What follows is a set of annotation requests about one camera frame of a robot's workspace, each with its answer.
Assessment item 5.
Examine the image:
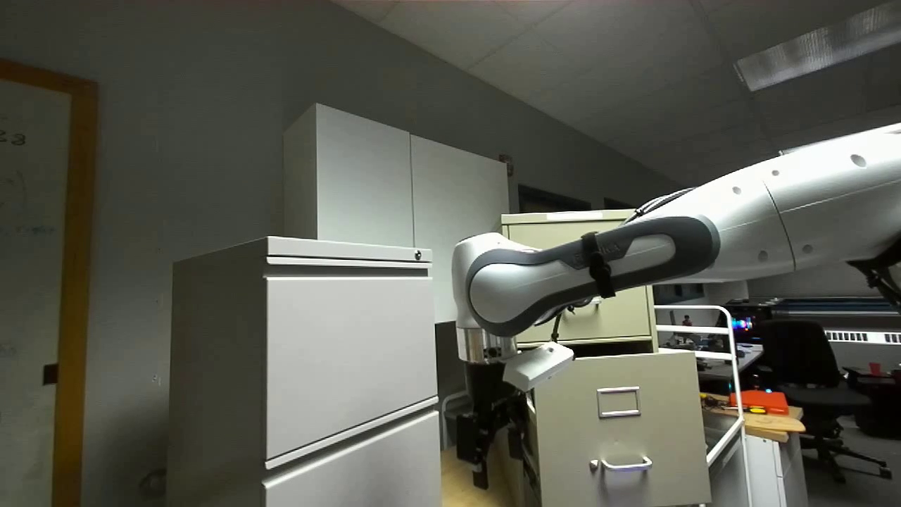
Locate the white metal cart frame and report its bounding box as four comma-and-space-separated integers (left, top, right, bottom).
654, 301, 754, 474

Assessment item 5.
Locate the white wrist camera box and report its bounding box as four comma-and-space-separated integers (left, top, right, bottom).
502, 342, 577, 394

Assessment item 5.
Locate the beige metal filing cabinet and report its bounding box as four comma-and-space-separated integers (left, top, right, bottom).
498, 208, 659, 353

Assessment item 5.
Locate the black cable strap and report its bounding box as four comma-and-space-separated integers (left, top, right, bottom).
577, 232, 621, 301

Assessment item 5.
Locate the ceiling light panel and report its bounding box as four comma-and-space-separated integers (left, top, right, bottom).
732, 0, 901, 94

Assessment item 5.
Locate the orange box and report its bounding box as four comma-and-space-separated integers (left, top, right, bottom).
739, 386, 795, 418

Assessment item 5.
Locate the black office chair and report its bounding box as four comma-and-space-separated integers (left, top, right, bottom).
754, 315, 896, 484

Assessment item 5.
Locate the grey lab equipment rack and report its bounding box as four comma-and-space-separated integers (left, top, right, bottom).
763, 293, 901, 353

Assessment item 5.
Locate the tall white cabinet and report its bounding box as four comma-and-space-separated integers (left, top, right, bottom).
283, 103, 516, 324

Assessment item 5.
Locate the wood-framed whiteboard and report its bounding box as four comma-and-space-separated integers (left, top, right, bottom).
0, 59, 101, 507

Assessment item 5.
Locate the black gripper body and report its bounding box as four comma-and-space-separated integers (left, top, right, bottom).
461, 357, 523, 429

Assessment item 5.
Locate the grey lateral file cabinet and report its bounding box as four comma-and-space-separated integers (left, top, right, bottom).
166, 233, 445, 507

